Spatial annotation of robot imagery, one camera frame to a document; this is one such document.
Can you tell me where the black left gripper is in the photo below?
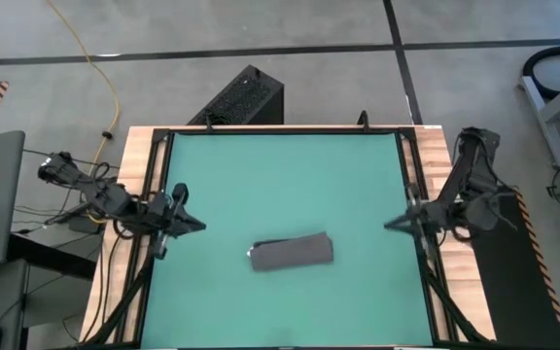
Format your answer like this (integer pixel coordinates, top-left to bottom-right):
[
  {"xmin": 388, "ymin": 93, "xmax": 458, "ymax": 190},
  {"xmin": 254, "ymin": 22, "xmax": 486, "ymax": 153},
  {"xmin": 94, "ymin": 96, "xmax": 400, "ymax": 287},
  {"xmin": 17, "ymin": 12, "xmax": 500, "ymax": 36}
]
[{"xmin": 144, "ymin": 191, "xmax": 208, "ymax": 240}]

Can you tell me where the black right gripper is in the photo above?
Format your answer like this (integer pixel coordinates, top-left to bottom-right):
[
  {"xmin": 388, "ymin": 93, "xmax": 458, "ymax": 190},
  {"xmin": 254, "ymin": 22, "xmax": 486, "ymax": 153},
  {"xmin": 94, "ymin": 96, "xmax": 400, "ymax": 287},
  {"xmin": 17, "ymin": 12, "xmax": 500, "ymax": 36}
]
[{"xmin": 382, "ymin": 199, "xmax": 451, "ymax": 235}]

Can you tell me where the grey towel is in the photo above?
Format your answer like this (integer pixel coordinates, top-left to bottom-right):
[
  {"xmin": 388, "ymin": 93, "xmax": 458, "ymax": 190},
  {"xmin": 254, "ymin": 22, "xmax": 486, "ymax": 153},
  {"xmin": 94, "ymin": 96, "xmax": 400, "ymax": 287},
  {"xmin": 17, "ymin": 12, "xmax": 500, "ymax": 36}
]
[{"xmin": 247, "ymin": 230, "xmax": 335, "ymax": 272}]

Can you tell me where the green table mat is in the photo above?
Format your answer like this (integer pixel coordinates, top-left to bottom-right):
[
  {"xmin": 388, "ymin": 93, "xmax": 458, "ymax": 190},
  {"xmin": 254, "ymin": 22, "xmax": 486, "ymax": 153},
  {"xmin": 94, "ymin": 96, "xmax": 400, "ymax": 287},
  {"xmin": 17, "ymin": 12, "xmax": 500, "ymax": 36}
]
[{"xmin": 139, "ymin": 131, "xmax": 435, "ymax": 349}]

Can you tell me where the hazard-striped black ramp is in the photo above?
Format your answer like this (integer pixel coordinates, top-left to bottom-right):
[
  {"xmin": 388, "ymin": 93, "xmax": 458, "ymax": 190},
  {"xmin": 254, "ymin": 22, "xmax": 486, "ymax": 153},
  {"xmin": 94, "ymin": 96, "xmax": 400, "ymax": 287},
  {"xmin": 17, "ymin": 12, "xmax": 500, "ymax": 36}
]
[{"xmin": 468, "ymin": 191, "xmax": 560, "ymax": 350}]

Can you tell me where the black computer tower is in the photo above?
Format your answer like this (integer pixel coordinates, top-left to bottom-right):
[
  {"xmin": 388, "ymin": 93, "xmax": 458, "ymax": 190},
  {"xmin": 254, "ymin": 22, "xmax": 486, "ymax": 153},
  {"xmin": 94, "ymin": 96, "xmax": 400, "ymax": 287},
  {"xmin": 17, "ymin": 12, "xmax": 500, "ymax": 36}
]
[{"xmin": 187, "ymin": 63, "xmax": 286, "ymax": 127}]

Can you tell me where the grey metal stand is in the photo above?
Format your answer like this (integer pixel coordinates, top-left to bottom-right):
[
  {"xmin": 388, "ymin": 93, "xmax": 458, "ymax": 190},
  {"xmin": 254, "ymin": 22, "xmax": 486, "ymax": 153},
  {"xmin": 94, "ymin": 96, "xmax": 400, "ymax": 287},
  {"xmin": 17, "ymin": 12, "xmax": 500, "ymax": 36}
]
[{"xmin": 518, "ymin": 67, "xmax": 560, "ymax": 169}]

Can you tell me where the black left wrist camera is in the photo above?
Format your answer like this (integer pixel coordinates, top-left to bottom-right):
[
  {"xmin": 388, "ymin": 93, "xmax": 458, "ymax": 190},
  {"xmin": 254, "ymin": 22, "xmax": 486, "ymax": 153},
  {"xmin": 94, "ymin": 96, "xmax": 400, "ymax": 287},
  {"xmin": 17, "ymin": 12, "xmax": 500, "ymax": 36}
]
[{"xmin": 170, "ymin": 182, "xmax": 191, "ymax": 206}]

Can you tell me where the black table frame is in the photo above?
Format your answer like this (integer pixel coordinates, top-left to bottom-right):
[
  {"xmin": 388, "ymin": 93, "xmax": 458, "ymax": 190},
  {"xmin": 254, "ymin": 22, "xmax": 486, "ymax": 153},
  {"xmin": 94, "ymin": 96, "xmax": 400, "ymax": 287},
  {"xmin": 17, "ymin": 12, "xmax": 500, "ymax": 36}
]
[{"xmin": 83, "ymin": 123, "xmax": 500, "ymax": 350}]

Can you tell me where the yellow cable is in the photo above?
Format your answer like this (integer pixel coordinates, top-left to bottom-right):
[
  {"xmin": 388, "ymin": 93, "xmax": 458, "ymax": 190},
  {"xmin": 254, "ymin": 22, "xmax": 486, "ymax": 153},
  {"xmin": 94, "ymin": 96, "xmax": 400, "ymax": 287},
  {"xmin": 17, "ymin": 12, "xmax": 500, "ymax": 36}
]
[{"xmin": 45, "ymin": 0, "xmax": 122, "ymax": 225}]

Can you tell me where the black hose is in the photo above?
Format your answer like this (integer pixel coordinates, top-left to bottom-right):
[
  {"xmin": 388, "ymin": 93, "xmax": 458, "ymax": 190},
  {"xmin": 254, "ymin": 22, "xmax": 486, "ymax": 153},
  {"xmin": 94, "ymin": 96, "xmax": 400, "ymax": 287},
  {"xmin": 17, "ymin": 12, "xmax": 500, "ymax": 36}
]
[{"xmin": 521, "ymin": 44, "xmax": 560, "ymax": 101}]

